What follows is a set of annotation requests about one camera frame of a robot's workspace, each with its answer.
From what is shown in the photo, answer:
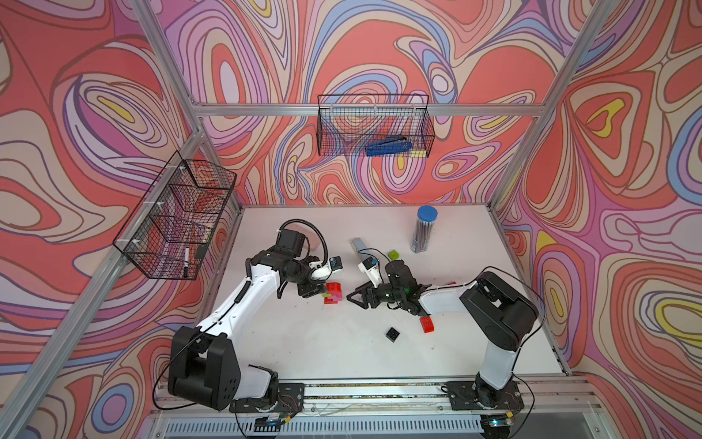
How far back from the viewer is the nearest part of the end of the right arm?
72 centimetres

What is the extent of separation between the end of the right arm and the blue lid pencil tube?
22 centimetres

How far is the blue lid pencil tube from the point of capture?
3.03 ft
